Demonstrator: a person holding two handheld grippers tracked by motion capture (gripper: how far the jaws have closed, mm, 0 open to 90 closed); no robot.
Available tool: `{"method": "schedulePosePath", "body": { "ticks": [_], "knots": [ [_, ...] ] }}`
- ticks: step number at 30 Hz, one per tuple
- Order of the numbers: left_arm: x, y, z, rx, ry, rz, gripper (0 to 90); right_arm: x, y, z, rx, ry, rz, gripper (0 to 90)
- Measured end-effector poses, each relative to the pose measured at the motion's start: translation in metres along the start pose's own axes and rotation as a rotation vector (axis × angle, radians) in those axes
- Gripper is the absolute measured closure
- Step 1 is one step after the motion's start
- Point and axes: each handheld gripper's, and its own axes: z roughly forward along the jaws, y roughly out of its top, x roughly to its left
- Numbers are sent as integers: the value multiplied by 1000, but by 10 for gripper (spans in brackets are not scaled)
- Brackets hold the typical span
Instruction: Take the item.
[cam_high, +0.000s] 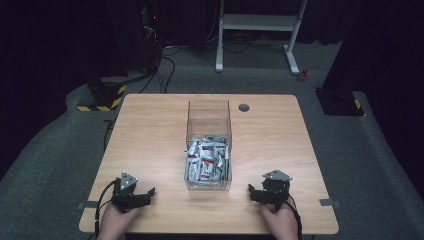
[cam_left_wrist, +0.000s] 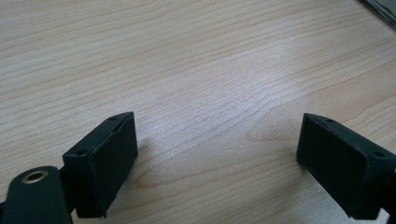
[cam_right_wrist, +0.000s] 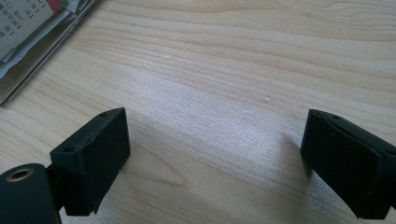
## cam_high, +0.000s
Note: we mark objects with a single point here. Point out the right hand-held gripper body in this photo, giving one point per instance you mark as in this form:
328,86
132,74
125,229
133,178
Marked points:
275,190

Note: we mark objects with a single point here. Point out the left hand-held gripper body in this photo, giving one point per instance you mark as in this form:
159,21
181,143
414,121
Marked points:
125,193

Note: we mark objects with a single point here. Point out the pile of small white packets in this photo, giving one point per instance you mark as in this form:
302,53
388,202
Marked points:
207,160

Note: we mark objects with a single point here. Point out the clear plastic box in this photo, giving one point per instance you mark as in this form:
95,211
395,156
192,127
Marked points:
208,116

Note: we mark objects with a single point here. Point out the person's left hand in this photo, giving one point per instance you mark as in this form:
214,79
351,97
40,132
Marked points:
115,221

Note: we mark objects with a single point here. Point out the person's right hand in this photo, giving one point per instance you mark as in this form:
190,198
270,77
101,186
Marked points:
280,221

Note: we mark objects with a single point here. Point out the grey tape strip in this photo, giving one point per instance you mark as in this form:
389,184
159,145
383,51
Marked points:
330,202
87,205

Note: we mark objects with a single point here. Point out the black yellow striped stand base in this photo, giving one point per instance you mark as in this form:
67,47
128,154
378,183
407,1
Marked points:
106,96

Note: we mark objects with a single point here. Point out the small red object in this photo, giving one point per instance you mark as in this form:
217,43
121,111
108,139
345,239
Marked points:
303,74

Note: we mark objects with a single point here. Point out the dark computer tower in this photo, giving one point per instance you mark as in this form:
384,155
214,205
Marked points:
136,33

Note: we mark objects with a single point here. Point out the white metal stand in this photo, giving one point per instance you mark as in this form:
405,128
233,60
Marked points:
260,22

